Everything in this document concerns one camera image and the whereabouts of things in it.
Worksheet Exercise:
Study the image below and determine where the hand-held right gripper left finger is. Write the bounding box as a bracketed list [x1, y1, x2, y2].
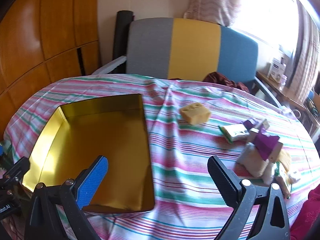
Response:
[24, 155, 109, 240]

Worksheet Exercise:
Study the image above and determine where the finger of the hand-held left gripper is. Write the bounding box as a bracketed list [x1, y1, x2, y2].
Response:
[3, 157, 31, 189]

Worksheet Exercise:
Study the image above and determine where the wooden side table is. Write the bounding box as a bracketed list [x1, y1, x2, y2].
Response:
[256, 71, 307, 110]

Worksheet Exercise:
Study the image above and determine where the dark red cloth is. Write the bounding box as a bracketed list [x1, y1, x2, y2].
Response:
[202, 72, 250, 93]

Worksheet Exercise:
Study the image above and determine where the green white snack packet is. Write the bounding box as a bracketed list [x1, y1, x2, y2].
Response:
[219, 124, 250, 144]

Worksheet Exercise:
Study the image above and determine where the yellow sponge cake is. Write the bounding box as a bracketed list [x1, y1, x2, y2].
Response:
[180, 102, 212, 125]

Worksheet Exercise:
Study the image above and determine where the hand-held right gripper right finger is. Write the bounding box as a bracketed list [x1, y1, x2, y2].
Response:
[207, 156, 290, 240]

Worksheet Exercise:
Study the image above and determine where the pink checked curtain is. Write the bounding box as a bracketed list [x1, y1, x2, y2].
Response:
[287, 0, 320, 100]

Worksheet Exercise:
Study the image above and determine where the white carton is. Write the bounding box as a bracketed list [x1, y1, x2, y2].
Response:
[267, 57, 287, 82]

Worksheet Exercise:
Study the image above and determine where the pink patterned curtain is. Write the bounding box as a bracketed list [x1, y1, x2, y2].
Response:
[184, 0, 243, 27]

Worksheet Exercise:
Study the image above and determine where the purple paper box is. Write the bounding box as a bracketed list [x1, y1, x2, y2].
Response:
[249, 120, 284, 163]

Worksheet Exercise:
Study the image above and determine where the wooden wardrobe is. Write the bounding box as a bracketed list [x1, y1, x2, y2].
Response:
[0, 0, 102, 140]

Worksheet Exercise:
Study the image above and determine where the purple foil packet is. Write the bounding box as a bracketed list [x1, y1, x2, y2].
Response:
[241, 119, 260, 130]

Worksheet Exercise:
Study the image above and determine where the person's red clothing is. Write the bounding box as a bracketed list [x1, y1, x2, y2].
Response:
[290, 185, 320, 240]

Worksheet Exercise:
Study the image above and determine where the yellow green snack packet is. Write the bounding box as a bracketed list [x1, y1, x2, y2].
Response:
[274, 150, 302, 199]

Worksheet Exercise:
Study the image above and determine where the striped tablecloth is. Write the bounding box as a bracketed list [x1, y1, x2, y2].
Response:
[4, 74, 320, 240]

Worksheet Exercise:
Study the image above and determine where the cream roll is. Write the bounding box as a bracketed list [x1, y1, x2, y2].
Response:
[237, 142, 270, 178]

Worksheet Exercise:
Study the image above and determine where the gold tin box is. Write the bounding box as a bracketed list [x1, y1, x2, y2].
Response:
[22, 94, 155, 214]

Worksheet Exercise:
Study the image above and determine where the grey yellow blue chair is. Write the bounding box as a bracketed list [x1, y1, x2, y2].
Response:
[91, 17, 288, 108]

